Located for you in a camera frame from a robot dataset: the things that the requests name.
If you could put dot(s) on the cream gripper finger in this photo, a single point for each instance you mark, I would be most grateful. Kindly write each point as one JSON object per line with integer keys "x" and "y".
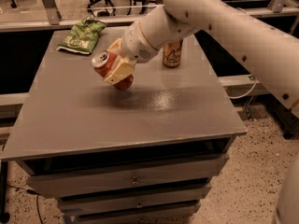
{"x": 120, "y": 69}
{"x": 115, "y": 47}

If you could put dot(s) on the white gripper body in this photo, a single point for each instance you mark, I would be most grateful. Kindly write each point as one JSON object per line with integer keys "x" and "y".
{"x": 135, "y": 45}

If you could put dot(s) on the red coke can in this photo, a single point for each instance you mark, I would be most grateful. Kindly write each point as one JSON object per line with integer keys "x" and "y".
{"x": 102, "y": 64}

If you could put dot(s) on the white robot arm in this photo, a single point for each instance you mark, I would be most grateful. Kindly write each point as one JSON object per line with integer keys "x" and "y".
{"x": 269, "y": 54}

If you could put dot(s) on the gold soda can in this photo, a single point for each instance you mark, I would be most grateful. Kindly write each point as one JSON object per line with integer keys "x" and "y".
{"x": 172, "y": 54}

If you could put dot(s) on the green chip bag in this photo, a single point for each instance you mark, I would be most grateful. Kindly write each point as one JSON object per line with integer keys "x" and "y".
{"x": 82, "y": 37}

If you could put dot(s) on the grey drawer cabinet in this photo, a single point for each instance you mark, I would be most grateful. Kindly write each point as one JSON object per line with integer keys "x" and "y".
{"x": 73, "y": 121}

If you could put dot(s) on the top grey drawer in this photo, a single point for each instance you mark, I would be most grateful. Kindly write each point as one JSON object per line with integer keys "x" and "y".
{"x": 127, "y": 176}

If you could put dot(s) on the grey drawer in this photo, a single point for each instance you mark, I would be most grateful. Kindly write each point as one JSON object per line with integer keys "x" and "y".
{"x": 137, "y": 200}
{"x": 127, "y": 176}
{"x": 143, "y": 215}

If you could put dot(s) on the middle grey drawer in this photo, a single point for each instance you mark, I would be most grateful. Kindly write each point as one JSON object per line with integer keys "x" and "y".
{"x": 137, "y": 200}

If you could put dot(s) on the bottom grey drawer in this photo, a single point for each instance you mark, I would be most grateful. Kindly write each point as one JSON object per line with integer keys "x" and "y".
{"x": 143, "y": 215}

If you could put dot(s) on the metal railing frame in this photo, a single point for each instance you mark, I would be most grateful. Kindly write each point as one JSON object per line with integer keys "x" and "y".
{"x": 33, "y": 15}

